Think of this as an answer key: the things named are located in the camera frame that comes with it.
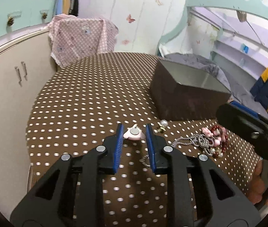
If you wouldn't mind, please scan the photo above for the red bead bracelet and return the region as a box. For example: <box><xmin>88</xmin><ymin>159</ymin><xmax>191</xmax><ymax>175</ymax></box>
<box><xmin>201</xmin><ymin>125</ymin><xmax>228</xmax><ymax>159</ymax></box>

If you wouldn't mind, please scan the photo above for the silver chain necklace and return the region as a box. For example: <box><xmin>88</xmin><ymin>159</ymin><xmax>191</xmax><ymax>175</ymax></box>
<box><xmin>172</xmin><ymin>133</ymin><xmax>214</xmax><ymax>156</ymax></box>

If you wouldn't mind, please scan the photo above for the pearl earring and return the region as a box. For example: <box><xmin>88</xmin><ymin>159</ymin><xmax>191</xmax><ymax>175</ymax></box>
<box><xmin>154</xmin><ymin>119</ymin><xmax>168</xmax><ymax>133</ymax></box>

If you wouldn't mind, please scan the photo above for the pink white bear charm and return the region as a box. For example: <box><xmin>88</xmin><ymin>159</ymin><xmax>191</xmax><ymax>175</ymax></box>
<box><xmin>123</xmin><ymin>124</ymin><xmax>145</xmax><ymax>141</ymax></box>

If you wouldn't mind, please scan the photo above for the person's right hand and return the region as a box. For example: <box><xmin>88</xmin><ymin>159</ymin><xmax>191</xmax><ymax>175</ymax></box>
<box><xmin>246</xmin><ymin>160</ymin><xmax>268</xmax><ymax>205</ymax></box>

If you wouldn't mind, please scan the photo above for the grey duvet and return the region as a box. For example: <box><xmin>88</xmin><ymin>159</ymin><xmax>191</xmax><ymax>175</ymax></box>
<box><xmin>164</xmin><ymin>53</ymin><xmax>268</xmax><ymax>119</ymax></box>

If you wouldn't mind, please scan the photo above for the dark metal tin box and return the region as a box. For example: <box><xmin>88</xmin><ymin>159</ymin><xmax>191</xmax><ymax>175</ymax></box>
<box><xmin>149</xmin><ymin>59</ymin><xmax>231</xmax><ymax>121</ymax></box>

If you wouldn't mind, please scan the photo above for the brown polka dot tablecloth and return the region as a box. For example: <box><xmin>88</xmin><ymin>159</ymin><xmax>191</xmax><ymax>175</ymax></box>
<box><xmin>26</xmin><ymin>53</ymin><xmax>259</xmax><ymax>226</ymax></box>

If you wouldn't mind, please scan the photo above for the beige curved cabinet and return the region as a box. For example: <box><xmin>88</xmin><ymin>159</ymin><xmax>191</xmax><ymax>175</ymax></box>
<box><xmin>0</xmin><ymin>28</ymin><xmax>59</xmax><ymax>194</ymax></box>

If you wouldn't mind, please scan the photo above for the pink bear patterned cloth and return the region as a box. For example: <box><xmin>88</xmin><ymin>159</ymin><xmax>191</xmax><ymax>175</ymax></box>
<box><xmin>47</xmin><ymin>14</ymin><xmax>119</xmax><ymax>68</ymax></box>

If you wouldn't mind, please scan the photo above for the mint drawer unit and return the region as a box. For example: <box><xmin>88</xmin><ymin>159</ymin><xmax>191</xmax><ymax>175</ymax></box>
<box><xmin>0</xmin><ymin>0</ymin><xmax>55</xmax><ymax>37</ymax></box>

